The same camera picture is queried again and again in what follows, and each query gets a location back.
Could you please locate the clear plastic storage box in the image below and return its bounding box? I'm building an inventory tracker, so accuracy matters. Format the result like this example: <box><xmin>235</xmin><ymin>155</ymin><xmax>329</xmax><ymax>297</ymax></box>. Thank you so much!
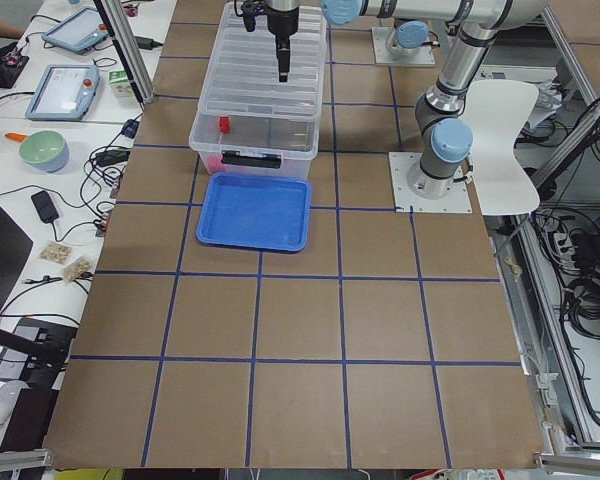
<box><xmin>189</xmin><ymin>113</ymin><xmax>320</xmax><ymax>180</ymax></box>

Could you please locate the clear plastic box lid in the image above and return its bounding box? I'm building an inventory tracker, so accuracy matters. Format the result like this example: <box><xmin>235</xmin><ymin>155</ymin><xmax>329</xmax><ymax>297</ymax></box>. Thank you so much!
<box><xmin>198</xmin><ymin>3</ymin><xmax>327</xmax><ymax>122</ymax></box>

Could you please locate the red block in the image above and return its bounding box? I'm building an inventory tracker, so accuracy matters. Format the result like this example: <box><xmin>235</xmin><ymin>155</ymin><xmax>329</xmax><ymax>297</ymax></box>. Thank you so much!
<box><xmin>206</xmin><ymin>156</ymin><xmax>225</xmax><ymax>174</ymax></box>
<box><xmin>218</xmin><ymin>116</ymin><xmax>231</xmax><ymax>134</ymax></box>

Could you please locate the green bowl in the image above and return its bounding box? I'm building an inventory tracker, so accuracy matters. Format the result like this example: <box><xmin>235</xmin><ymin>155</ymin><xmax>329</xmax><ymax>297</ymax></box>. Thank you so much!
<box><xmin>19</xmin><ymin>130</ymin><xmax>69</xmax><ymax>173</ymax></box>

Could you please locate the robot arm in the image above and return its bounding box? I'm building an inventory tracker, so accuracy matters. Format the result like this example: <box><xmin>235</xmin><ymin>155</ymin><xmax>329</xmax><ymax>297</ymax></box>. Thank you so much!
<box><xmin>321</xmin><ymin>1</ymin><xmax>547</xmax><ymax>182</ymax></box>

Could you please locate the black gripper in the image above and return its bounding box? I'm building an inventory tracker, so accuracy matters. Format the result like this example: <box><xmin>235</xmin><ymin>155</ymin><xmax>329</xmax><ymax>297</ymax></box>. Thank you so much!
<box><xmin>265</xmin><ymin>0</ymin><xmax>300</xmax><ymax>83</ymax></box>

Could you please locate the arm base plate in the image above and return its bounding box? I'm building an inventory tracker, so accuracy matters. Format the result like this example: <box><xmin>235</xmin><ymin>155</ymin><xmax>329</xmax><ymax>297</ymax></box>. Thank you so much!
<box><xmin>389</xmin><ymin>152</ymin><xmax>472</xmax><ymax>214</ymax></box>
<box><xmin>371</xmin><ymin>27</ymin><xmax>435</xmax><ymax>68</ymax></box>

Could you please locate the blue plastic tray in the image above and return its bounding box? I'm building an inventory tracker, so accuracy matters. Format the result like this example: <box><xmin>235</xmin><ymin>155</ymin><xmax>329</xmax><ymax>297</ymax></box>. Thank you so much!
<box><xmin>196</xmin><ymin>172</ymin><xmax>312</xmax><ymax>252</ymax></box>

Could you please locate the black box latch handle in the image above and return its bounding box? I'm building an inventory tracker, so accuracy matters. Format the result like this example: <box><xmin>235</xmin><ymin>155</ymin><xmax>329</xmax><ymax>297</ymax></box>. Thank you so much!
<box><xmin>221</xmin><ymin>150</ymin><xmax>282</xmax><ymax>169</ymax></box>

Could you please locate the green white carton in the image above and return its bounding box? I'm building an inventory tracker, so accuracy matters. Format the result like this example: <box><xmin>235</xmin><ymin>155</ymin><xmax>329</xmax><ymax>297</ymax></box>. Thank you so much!
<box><xmin>107</xmin><ymin>70</ymin><xmax>134</xmax><ymax>98</ymax></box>

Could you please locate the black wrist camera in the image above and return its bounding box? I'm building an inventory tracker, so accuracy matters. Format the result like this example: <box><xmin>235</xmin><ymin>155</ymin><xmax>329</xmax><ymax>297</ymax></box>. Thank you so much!
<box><xmin>233</xmin><ymin>0</ymin><xmax>265</xmax><ymax>32</ymax></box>

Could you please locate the toy carrot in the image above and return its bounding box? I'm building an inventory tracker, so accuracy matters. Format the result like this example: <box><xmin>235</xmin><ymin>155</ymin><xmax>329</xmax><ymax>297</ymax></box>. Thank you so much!
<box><xmin>5</xmin><ymin>132</ymin><xmax>28</xmax><ymax>143</ymax></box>

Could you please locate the white chair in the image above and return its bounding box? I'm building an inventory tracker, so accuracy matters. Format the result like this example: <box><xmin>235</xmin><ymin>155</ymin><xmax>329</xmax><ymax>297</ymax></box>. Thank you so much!
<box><xmin>461</xmin><ymin>79</ymin><xmax>540</xmax><ymax>216</ymax></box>

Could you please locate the black power adapter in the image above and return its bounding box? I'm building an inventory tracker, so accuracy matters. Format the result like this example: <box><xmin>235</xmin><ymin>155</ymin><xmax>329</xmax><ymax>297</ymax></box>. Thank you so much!
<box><xmin>31</xmin><ymin>190</ymin><xmax>59</xmax><ymax>224</ymax></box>

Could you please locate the teach pendant tablet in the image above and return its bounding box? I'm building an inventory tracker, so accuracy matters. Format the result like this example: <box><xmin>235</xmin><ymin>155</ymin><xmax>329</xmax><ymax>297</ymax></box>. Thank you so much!
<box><xmin>25</xmin><ymin>65</ymin><xmax>100</xmax><ymax>121</ymax></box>
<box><xmin>42</xmin><ymin>7</ymin><xmax>108</xmax><ymax>54</ymax></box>

